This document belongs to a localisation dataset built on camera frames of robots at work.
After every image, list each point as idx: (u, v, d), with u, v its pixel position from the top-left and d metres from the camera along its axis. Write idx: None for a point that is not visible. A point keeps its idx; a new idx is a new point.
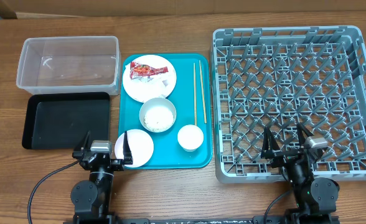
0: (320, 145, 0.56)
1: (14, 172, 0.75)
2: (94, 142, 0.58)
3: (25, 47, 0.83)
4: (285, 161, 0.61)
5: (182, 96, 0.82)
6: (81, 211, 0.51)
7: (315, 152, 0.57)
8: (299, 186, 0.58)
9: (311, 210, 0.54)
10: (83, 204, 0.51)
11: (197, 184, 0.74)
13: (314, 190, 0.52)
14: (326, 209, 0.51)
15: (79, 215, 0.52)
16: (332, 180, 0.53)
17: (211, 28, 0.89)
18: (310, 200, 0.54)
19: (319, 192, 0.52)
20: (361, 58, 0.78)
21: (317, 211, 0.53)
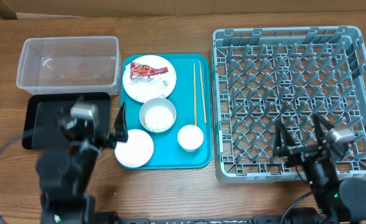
0: (343, 138, 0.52)
1: (14, 173, 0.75)
2: (76, 105, 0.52)
3: (26, 48, 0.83)
4: (303, 159, 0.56)
5: (182, 96, 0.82)
6: (47, 183, 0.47)
7: (340, 147, 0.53)
8: (321, 190, 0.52)
9: (340, 217, 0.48)
10: (50, 176, 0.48)
11: (197, 184, 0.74)
13: (344, 193, 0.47)
14: (359, 215, 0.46)
15: (46, 190, 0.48)
16: (365, 180, 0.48)
17: (210, 28, 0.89)
18: (337, 205, 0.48)
19: (348, 196, 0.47)
20: (361, 59, 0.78)
21: (347, 218, 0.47)
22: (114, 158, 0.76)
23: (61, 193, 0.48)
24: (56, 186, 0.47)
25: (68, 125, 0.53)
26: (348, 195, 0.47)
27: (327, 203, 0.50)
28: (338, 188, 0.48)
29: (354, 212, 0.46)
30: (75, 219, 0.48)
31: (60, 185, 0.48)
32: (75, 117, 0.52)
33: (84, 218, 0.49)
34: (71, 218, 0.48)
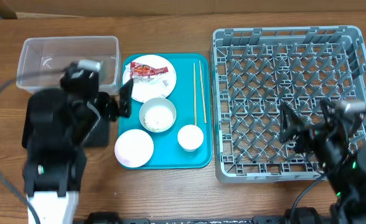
0: (355, 109, 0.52)
1: (14, 173, 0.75)
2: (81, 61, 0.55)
3: (25, 47, 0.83)
4: (313, 138, 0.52)
5: (182, 96, 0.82)
6: (39, 117, 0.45)
7: (351, 118, 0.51)
8: (343, 169, 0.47)
9: (360, 191, 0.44)
10: (43, 110, 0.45)
11: (197, 184, 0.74)
13: (364, 160, 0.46)
14: None
15: (36, 122, 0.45)
16: None
17: (211, 28, 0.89)
18: (354, 173, 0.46)
19: None
20: (361, 59, 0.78)
21: None
22: (114, 158, 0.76)
23: (53, 134, 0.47)
24: (48, 122, 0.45)
25: (76, 76, 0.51)
26: None
27: (346, 180, 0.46)
28: (356, 158, 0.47)
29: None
30: (61, 172, 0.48)
31: (53, 121, 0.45)
32: (82, 68, 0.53)
33: (71, 172, 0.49)
34: (58, 171, 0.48)
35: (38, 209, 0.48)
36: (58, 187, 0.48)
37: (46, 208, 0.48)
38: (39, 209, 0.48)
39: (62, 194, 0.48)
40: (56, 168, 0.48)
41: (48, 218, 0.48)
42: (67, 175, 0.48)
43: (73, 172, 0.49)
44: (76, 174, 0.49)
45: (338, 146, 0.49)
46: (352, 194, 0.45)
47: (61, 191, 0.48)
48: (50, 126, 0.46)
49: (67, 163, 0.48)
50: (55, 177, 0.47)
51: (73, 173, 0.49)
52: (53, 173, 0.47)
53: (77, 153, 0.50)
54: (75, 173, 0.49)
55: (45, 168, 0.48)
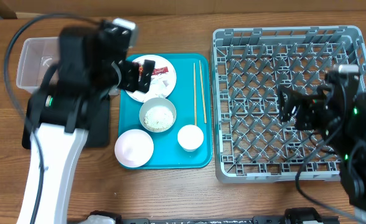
0: (348, 70, 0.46)
1: (14, 172, 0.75)
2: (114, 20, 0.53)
3: (25, 47, 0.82)
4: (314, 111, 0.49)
5: (182, 96, 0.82)
6: (68, 38, 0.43)
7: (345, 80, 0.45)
8: (346, 127, 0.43)
9: None
10: (73, 35, 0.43)
11: (197, 184, 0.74)
13: (363, 101, 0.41)
14: None
15: (65, 45, 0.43)
16: None
17: (211, 28, 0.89)
18: (358, 121, 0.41)
19: None
20: (361, 59, 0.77)
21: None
22: (114, 157, 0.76)
23: (76, 60, 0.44)
24: (78, 45, 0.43)
25: (111, 30, 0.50)
26: None
27: (350, 137, 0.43)
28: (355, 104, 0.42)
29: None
30: (70, 108, 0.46)
31: (82, 46, 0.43)
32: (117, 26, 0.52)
33: (81, 107, 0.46)
34: (69, 102, 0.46)
35: (45, 145, 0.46)
36: (66, 122, 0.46)
37: (51, 145, 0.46)
38: (44, 145, 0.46)
39: (70, 130, 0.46)
40: (66, 102, 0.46)
41: (51, 157, 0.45)
42: (77, 111, 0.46)
43: (84, 108, 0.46)
44: (87, 112, 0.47)
45: (333, 112, 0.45)
46: (357, 147, 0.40)
47: (69, 126, 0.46)
48: (76, 53, 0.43)
49: (79, 98, 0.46)
50: (65, 111, 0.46)
51: (83, 111, 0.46)
52: (61, 108, 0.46)
53: (90, 94, 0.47)
54: (86, 110, 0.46)
55: (54, 99, 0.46)
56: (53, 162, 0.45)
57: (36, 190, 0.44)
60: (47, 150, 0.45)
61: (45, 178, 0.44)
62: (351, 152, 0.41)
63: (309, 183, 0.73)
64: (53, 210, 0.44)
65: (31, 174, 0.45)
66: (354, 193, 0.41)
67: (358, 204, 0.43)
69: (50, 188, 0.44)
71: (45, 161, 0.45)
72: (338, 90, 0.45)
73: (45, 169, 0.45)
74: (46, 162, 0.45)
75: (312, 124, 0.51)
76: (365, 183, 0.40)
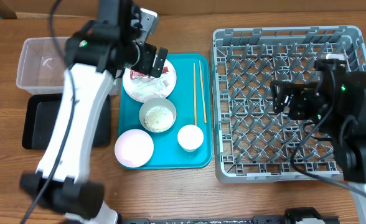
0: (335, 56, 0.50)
1: (14, 172, 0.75)
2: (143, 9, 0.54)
3: (25, 47, 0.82)
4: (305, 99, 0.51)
5: (182, 96, 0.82)
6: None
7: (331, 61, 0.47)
8: (337, 106, 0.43)
9: (355, 113, 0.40)
10: None
11: (197, 184, 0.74)
13: (350, 77, 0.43)
14: None
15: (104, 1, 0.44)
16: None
17: (211, 28, 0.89)
18: (346, 97, 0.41)
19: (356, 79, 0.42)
20: (361, 59, 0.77)
21: (360, 101, 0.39)
22: (114, 157, 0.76)
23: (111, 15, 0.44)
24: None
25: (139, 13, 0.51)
26: (356, 83, 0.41)
27: (342, 116, 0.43)
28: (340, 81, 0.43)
29: None
30: (101, 51, 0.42)
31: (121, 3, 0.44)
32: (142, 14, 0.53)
33: (112, 53, 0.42)
34: (100, 47, 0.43)
35: (79, 81, 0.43)
36: (98, 63, 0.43)
37: (86, 83, 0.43)
38: (78, 82, 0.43)
39: (101, 71, 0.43)
40: (99, 45, 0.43)
41: (84, 93, 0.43)
42: (107, 56, 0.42)
43: (114, 55, 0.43)
44: (116, 58, 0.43)
45: (323, 98, 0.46)
46: (347, 122, 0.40)
47: (100, 65, 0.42)
48: (114, 9, 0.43)
49: (111, 45, 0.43)
50: (96, 53, 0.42)
51: (112, 55, 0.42)
52: (94, 51, 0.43)
53: (121, 48, 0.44)
54: (114, 56, 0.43)
55: (88, 43, 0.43)
56: (85, 99, 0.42)
57: (66, 124, 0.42)
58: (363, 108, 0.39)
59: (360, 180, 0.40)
60: (80, 86, 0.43)
61: (76, 112, 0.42)
62: (341, 128, 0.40)
63: (309, 183, 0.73)
64: (81, 147, 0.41)
65: (63, 107, 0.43)
66: (346, 166, 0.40)
67: (350, 177, 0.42)
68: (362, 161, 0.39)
69: (79, 124, 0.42)
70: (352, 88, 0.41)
71: (77, 96, 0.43)
72: (326, 73, 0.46)
73: (77, 104, 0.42)
74: (79, 98, 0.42)
75: (305, 112, 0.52)
76: (358, 156, 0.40)
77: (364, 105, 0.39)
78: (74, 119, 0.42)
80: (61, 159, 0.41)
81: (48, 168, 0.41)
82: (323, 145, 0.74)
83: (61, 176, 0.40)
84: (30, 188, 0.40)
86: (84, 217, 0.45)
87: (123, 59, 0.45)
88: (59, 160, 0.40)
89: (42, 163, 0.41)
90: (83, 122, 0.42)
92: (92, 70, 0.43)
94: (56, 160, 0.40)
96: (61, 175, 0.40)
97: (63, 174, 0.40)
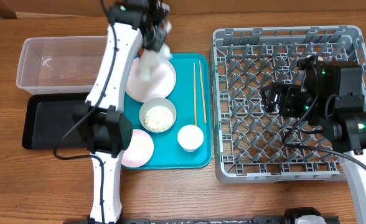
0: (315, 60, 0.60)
1: (14, 173, 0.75)
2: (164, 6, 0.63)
3: (25, 47, 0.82)
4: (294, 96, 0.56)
5: (182, 97, 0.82)
6: None
7: (302, 62, 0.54)
8: (319, 93, 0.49)
9: (335, 89, 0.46)
10: None
11: (197, 184, 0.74)
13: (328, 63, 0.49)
14: (348, 69, 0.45)
15: None
16: (355, 64, 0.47)
17: (210, 27, 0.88)
18: (328, 79, 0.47)
19: (332, 63, 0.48)
20: (361, 58, 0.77)
21: (339, 76, 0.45)
22: None
23: None
24: None
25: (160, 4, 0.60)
26: (333, 65, 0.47)
27: (326, 98, 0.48)
28: (319, 67, 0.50)
29: (344, 84, 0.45)
30: (134, 15, 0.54)
31: None
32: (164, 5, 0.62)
33: (143, 18, 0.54)
34: (134, 14, 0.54)
35: (119, 32, 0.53)
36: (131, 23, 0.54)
37: (124, 33, 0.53)
38: (118, 33, 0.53)
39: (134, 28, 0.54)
40: (133, 9, 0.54)
41: (123, 41, 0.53)
42: (139, 18, 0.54)
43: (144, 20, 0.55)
44: (145, 23, 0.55)
45: (308, 93, 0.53)
46: (330, 99, 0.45)
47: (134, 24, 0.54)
48: None
49: (139, 14, 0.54)
50: (131, 15, 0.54)
51: (144, 19, 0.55)
52: (129, 13, 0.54)
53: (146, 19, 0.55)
54: (144, 20, 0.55)
55: (126, 8, 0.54)
56: (124, 46, 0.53)
57: (108, 67, 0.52)
58: (340, 84, 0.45)
59: (346, 147, 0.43)
60: (119, 37, 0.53)
61: (117, 56, 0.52)
62: (325, 105, 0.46)
63: (308, 183, 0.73)
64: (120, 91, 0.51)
65: (105, 56, 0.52)
66: (333, 137, 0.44)
67: (339, 148, 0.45)
68: (348, 131, 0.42)
69: (119, 70, 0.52)
70: (332, 68, 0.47)
71: (117, 44, 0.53)
72: (309, 69, 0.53)
73: (117, 51, 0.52)
74: (119, 45, 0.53)
75: (294, 109, 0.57)
76: (343, 127, 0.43)
77: (343, 81, 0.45)
78: (115, 64, 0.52)
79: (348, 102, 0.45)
80: (105, 94, 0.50)
81: (94, 101, 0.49)
82: (323, 145, 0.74)
83: (105, 106, 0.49)
84: (78, 115, 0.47)
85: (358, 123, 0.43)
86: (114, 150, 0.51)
87: (150, 27, 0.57)
88: (103, 94, 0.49)
89: (88, 96, 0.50)
90: (121, 68, 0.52)
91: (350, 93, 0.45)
92: (129, 26, 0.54)
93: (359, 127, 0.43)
94: (101, 95, 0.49)
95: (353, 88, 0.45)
96: (104, 106, 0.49)
97: (107, 104, 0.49)
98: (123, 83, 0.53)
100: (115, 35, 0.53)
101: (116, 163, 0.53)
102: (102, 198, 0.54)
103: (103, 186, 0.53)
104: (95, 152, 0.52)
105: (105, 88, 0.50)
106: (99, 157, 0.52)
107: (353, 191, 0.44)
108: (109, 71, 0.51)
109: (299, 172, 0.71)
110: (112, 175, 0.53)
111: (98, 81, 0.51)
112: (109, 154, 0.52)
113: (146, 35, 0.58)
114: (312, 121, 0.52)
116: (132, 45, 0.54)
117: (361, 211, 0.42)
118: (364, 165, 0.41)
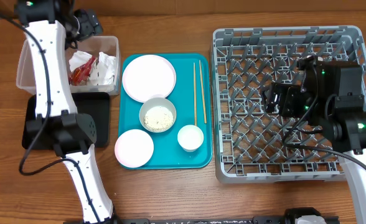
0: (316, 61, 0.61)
1: (14, 173, 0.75)
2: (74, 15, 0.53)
3: (26, 48, 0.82)
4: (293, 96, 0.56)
5: (182, 97, 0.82)
6: None
7: (301, 63, 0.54)
8: (319, 93, 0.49)
9: (334, 88, 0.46)
10: None
11: (197, 184, 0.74)
13: (327, 63, 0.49)
14: (347, 70, 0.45)
15: None
16: (355, 64, 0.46)
17: (210, 28, 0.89)
18: (328, 79, 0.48)
19: (330, 64, 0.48)
20: (361, 58, 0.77)
21: (337, 76, 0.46)
22: (114, 158, 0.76)
23: None
24: None
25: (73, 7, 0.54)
26: (332, 65, 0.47)
27: (325, 98, 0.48)
28: (319, 66, 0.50)
29: (344, 84, 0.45)
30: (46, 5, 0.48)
31: None
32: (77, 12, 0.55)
33: (56, 5, 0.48)
34: (44, 4, 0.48)
35: (37, 32, 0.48)
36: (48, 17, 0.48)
37: (43, 31, 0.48)
38: (36, 33, 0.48)
39: (53, 22, 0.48)
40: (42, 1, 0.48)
41: (46, 40, 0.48)
42: (52, 9, 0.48)
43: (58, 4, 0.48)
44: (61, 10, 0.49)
45: (308, 93, 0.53)
46: (330, 99, 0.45)
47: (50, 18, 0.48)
48: None
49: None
50: (43, 8, 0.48)
51: (58, 6, 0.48)
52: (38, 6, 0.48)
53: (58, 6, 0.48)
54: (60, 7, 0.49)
55: (33, 2, 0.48)
56: (50, 44, 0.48)
57: (43, 74, 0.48)
58: (340, 84, 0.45)
59: (346, 147, 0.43)
60: (39, 37, 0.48)
61: (47, 59, 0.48)
62: (325, 105, 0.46)
63: (308, 183, 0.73)
64: (66, 93, 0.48)
65: (33, 61, 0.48)
66: (333, 137, 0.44)
67: (338, 148, 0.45)
68: (347, 130, 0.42)
69: (55, 71, 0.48)
70: (332, 68, 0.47)
71: (42, 45, 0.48)
72: (309, 69, 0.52)
73: (45, 53, 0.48)
74: (44, 46, 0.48)
75: (294, 109, 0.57)
76: (343, 127, 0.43)
77: (342, 81, 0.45)
78: (48, 68, 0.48)
79: (348, 102, 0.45)
80: (52, 102, 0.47)
81: (44, 112, 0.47)
82: (323, 145, 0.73)
83: (58, 114, 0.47)
84: (33, 130, 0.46)
85: (358, 123, 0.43)
86: (82, 147, 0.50)
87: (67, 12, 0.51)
88: (50, 102, 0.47)
89: (37, 110, 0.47)
90: (56, 69, 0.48)
91: (350, 93, 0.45)
92: (44, 22, 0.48)
93: (359, 126, 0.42)
94: (48, 103, 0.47)
95: (353, 88, 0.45)
96: (56, 114, 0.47)
97: (58, 110, 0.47)
98: (65, 81, 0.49)
100: (34, 37, 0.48)
101: (90, 159, 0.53)
102: (89, 197, 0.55)
103: (86, 185, 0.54)
104: (66, 155, 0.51)
105: (48, 94, 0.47)
106: (71, 158, 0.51)
107: (353, 191, 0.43)
108: (46, 78, 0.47)
109: (299, 172, 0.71)
110: (91, 172, 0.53)
111: (38, 91, 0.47)
112: (80, 152, 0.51)
113: (69, 22, 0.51)
114: (312, 120, 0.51)
116: (58, 41, 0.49)
117: (361, 211, 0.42)
118: (365, 166, 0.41)
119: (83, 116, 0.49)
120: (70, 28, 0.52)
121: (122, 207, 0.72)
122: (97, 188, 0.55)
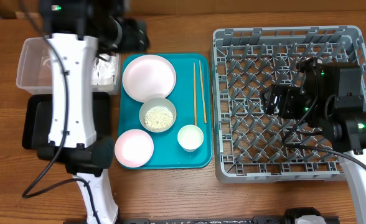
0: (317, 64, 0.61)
1: (14, 173, 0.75)
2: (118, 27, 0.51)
3: (25, 48, 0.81)
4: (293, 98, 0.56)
5: (181, 97, 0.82)
6: None
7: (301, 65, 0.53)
8: (319, 93, 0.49)
9: (333, 88, 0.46)
10: None
11: (197, 184, 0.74)
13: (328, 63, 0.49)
14: (347, 70, 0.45)
15: None
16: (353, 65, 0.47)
17: (210, 28, 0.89)
18: (328, 79, 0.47)
19: (329, 65, 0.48)
20: (361, 58, 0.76)
21: (337, 76, 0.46)
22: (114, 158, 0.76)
23: None
24: None
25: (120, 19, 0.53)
26: (332, 65, 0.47)
27: (325, 98, 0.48)
28: (319, 66, 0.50)
29: (344, 84, 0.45)
30: (76, 10, 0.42)
31: None
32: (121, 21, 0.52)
33: (89, 10, 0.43)
34: (73, 9, 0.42)
35: (61, 47, 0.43)
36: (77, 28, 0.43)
37: (68, 47, 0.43)
38: (60, 48, 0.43)
39: (81, 38, 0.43)
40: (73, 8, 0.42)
41: (71, 59, 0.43)
42: (83, 14, 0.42)
43: (90, 10, 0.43)
44: (93, 17, 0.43)
45: (307, 93, 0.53)
46: (330, 99, 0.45)
47: (79, 31, 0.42)
48: None
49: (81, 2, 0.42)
50: (71, 14, 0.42)
51: (91, 12, 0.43)
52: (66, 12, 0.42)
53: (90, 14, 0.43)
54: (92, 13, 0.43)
55: (61, 7, 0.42)
56: (75, 65, 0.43)
57: (63, 99, 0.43)
58: (340, 84, 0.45)
59: (347, 146, 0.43)
60: (63, 53, 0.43)
61: (69, 81, 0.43)
62: (325, 105, 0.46)
63: (308, 183, 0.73)
64: (85, 122, 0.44)
65: (54, 81, 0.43)
66: (333, 137, 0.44)
67: (338, 147, 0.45)
68: (348, 130, 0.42)
69: (77, 96, 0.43)
70: (332, 68, 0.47)
71: (64, 62, 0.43)
72: (309, 71, 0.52)
73: (68, 74, 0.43)
74: (68, 66, 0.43)
75: (294, 111, 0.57)
76: (343, 127, 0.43)
77: (341, 81, 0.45)
78: (70, 92, 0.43)
79: (348, 102, 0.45)
80: (68, 132, 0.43)
81: (58, 141, 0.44)
82: (323, 144, 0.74)
83: (72, 146, 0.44)
84: (46, 157, 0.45)
85: (358, 123, 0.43)
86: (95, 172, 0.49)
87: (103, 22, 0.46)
88: (66, 132, 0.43)
89: (52, 135, 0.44)
90: (78, 95, 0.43)
91: (350, 93, 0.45)
92: (71, 37, 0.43)
93: (359, 126, 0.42)
94: (63, 133, 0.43)
95: (353, 88, 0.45)
96: (72, 145, 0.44)
97: (73, 142, 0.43)
98: (86, 109, 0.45)
100: (58, 53, 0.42)
101: (101, 181, 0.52)
102: (94, 209, 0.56)
103: (93, 198, 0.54)
104: (78, 174, 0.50)
105: (65, 124, 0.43)
106: (83, 178, 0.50)
107: (354, 191, 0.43)
108: (65, 102, 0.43)
109: (299, 172, 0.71)
110: (99, 191, 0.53)
111: (55, 116, 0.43)
112: (93, 175, 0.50)
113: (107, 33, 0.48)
114: (312, 121, 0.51)
116: (84, 61, 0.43)
117: (361, 212, 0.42)
118: (364, 165, 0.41)
119: (101, 144, 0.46)
120: (104, 39, 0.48)
121: (122, 208, 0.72)
122: (103, 202, 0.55)
